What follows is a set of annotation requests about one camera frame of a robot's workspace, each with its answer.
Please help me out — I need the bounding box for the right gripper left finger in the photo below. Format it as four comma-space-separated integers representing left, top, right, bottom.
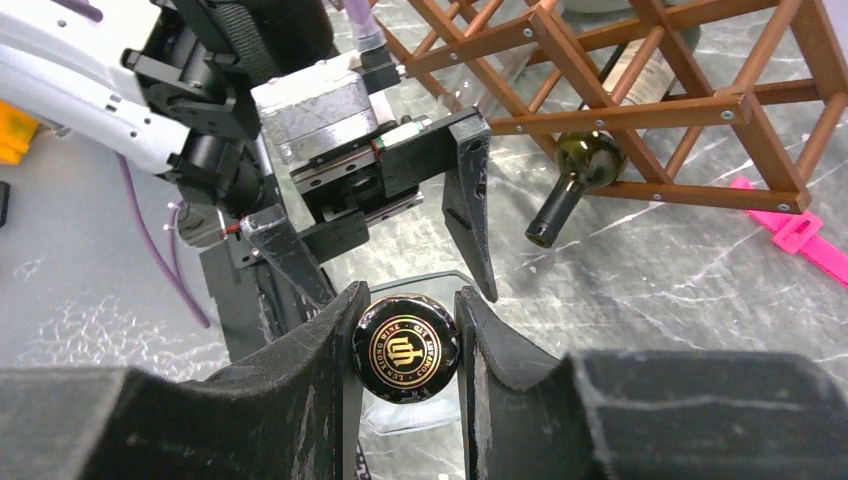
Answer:
1, 281, 370, 479

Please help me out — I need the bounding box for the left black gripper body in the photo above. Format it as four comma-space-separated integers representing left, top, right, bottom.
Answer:
201, 108, 491, 361

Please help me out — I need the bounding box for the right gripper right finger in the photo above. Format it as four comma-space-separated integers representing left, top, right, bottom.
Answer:
455, 287, 847, 479

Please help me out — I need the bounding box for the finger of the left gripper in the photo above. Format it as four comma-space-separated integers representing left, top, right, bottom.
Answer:
442, 132, 498, 302
239, 204, 336, 310

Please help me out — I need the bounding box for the clear slim glass bottle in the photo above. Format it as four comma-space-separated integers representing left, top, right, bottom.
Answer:
437, 46, 551, 127

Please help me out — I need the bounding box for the clear square liquor bottle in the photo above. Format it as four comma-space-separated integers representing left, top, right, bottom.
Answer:
354, 271, 473, 436

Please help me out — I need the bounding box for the dark green wine bottle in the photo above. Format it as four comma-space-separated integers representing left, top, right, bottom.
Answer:
525, 40, 677, 248

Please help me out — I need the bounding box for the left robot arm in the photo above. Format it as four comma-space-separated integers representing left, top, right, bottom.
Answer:
1, 1, 498, 360

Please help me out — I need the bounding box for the brown wooden wine rack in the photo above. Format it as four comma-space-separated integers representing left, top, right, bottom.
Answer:
386, 0, 847, 214

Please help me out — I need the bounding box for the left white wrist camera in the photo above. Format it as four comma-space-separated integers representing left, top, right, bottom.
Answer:
251, 50, 396, 165

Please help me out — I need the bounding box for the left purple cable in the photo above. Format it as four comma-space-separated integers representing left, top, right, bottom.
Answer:
115, 0, 402, 331

